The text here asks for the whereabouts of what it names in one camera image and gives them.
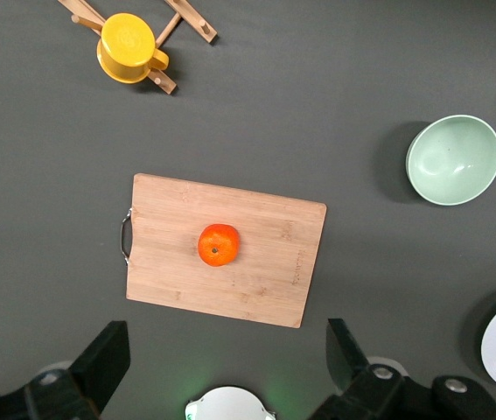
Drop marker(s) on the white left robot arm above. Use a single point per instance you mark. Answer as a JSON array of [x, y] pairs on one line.
[[228, 404]]

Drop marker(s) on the wooden peg mug rack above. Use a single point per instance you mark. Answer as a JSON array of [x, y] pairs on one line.
[[199, 26]]

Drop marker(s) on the yellow mug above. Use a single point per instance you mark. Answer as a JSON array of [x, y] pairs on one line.
[[125, 44]]

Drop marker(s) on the pale green bowl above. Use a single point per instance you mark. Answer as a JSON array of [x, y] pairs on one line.
[[453, 159]]

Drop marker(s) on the orange mandarin fruit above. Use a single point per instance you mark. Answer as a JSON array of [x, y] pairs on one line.
[[218, 245]]

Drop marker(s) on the bamboo cutting board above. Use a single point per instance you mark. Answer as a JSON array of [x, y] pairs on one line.
[[265, 245]]

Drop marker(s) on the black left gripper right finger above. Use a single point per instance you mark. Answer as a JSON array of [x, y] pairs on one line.
[[348, 363]]

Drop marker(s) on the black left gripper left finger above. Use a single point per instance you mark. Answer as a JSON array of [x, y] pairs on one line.
[[99, 363]]

